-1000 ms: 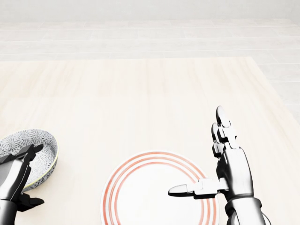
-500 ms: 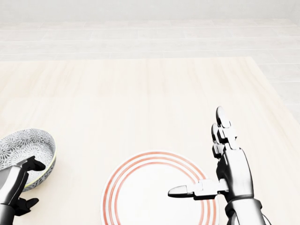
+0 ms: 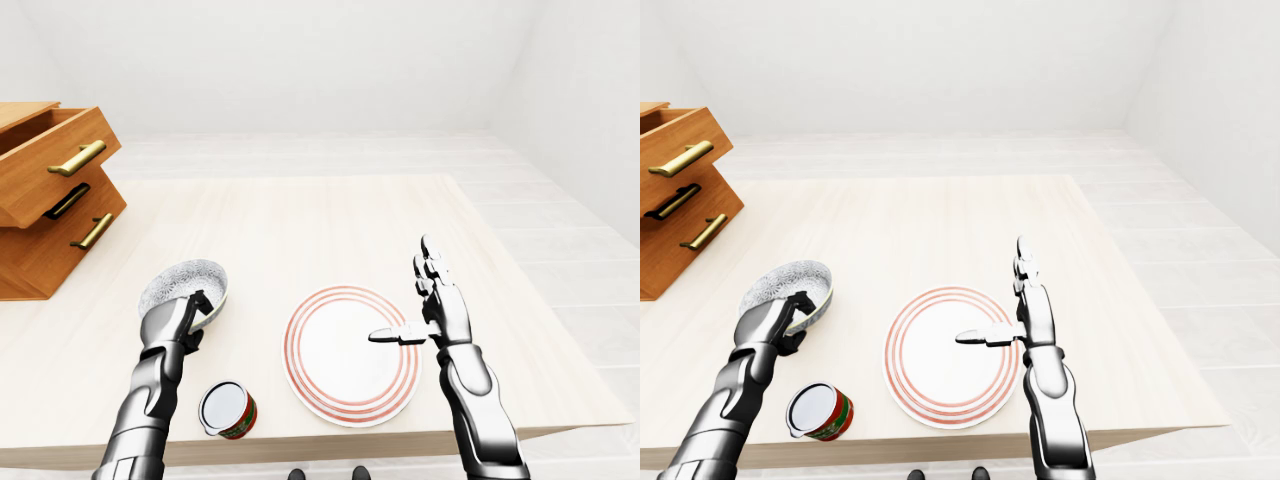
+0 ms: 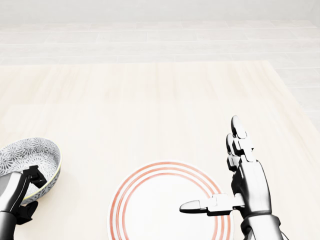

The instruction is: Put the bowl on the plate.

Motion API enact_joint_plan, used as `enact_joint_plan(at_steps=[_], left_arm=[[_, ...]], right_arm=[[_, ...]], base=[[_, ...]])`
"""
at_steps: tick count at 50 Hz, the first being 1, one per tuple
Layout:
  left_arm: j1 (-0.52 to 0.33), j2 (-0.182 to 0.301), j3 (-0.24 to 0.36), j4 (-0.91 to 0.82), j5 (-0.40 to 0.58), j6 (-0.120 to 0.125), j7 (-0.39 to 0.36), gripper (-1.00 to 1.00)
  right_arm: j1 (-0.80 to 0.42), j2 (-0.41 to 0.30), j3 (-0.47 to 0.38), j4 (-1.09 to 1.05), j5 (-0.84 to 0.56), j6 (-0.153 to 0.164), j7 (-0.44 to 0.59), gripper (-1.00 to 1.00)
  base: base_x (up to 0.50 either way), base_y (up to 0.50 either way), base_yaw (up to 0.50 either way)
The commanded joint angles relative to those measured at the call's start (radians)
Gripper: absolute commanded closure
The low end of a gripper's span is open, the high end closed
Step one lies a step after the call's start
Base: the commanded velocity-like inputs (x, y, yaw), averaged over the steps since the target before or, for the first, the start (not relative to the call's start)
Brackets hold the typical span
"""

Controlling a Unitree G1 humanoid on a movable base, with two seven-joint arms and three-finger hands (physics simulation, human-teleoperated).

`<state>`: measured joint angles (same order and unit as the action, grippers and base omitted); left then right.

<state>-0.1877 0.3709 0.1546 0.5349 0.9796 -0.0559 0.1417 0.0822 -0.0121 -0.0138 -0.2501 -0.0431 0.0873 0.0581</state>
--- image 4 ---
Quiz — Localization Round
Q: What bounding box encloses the grey floral patterned bowl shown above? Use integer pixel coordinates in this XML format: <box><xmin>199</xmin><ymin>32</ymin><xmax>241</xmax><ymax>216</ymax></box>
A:
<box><xmin>0</xmin><ymin>136</ymin><xmax>63</xmax><ymax>206</ymax></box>

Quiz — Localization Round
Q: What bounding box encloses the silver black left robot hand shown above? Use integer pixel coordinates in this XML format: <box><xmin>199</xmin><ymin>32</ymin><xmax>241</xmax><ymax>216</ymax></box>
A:
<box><xmin>0</xmin><ymin>165</ymin><xmax>48</xmax><ymax>225</ymax></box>

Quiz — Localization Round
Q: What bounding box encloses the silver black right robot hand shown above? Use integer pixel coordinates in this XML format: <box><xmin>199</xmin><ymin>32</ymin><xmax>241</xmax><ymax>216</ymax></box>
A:
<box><xmin>179</xmin><ymin>115</ymin><xmax>273</xmax><ymax>217</ymax></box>

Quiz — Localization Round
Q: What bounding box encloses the white plate with red rings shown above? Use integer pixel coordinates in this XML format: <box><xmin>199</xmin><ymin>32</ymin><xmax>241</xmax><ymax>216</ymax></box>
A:
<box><xmin>106</xmin><ymin>159</ymin><xmax>236</xmax><ymax>240</ymax></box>

